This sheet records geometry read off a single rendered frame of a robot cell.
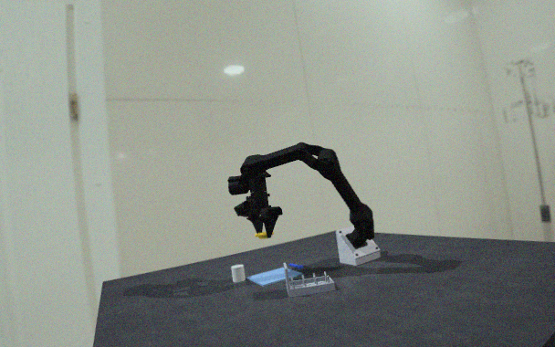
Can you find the white short cylinder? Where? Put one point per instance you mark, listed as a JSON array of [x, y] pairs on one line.
[[238, 273]]

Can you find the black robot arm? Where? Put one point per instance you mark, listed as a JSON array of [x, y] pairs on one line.
[[254, 173]]

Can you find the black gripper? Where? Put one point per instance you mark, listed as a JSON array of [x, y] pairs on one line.
[[269, 215]]

